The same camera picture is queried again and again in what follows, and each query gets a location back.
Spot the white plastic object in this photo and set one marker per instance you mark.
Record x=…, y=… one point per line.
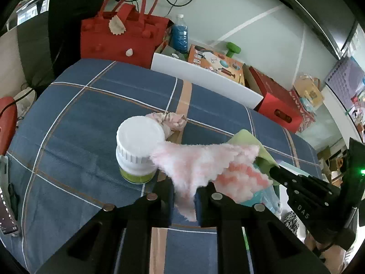
x=27, y=101

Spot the red cardboard box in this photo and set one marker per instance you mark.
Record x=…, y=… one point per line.
x=273, y=100

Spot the white storage box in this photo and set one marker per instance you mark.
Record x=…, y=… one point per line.
x=199, y=74

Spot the person's right forearm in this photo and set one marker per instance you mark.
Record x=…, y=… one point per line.
x=333, y=258

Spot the red plastic stool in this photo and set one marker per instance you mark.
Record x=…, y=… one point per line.
x=7, y=122

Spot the pink fluffy cloth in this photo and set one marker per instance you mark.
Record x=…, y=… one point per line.
x=194, y=162

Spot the blue plastic bottle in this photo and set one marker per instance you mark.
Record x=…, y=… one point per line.
x=179, y=37

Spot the white lidded jar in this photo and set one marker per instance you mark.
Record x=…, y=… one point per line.
x=139, y=137

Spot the dark printed card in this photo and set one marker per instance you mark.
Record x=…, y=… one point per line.
x=7, y=214

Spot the red felt tote bag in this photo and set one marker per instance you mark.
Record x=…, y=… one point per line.
x=114, y=45

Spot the red patterned gift bag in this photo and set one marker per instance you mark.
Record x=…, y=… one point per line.
x=306, y=117

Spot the purple dotted wall poster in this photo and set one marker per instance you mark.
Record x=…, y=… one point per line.
x=345, y=82

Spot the kraft paper gift bag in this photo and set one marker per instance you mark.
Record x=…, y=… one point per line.
x=308, y=91

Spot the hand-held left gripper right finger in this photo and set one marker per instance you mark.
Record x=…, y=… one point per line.
x=203, y=209

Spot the dark cloth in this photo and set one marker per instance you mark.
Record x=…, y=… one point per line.
x=65, y=34

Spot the orange toy box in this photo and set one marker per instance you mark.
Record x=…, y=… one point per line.
x=205, y=57

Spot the light green cloth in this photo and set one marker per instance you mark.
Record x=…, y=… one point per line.
x=245, y=137

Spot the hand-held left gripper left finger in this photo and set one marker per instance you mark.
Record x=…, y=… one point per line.
x=164, y=205

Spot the pink floral scrunchie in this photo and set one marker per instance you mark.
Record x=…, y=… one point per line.
x=174, y=121

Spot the stack of cardboard boxes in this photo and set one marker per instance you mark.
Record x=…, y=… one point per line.
x=330, y=162

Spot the green dumbbell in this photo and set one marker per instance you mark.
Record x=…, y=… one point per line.
x=233, y=50

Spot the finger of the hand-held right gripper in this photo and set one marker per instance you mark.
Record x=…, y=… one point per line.
x=302, y=188

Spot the zebra patterned cloth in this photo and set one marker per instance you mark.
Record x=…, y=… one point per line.
x=290, y=222

